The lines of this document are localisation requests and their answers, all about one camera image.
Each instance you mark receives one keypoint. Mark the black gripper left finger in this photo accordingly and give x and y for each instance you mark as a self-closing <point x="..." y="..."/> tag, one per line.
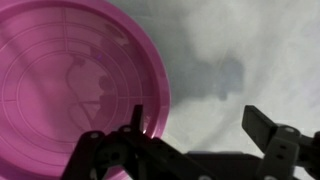
<point x="133" y="156"/>

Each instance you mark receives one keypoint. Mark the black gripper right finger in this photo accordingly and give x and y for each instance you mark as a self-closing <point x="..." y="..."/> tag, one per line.
<point x="283" y="150"/>

